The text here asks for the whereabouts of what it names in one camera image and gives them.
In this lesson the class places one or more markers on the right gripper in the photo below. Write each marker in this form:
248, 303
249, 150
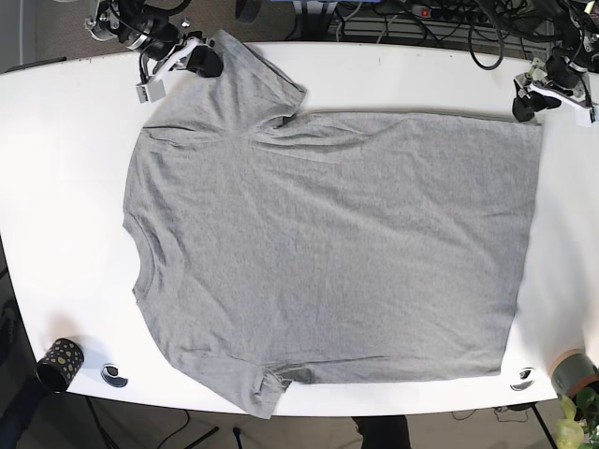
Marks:
147, 30

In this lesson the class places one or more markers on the silver table grommet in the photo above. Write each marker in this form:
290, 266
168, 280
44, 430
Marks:
522, 379
110, 374

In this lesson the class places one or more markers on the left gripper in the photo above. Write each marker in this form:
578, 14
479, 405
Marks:
562, 80

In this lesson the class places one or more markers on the right silver table grommet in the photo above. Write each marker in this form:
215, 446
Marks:
522, 379

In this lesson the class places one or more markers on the left silver table grommet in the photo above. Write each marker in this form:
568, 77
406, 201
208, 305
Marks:
110, 374

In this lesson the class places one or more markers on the grey plant pot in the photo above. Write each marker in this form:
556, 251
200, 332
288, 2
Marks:
571, 372

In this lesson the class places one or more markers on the black gold spotted cup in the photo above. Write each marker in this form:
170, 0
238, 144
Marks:
57, 368

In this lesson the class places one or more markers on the green potted plant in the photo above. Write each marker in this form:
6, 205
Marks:
578, 429

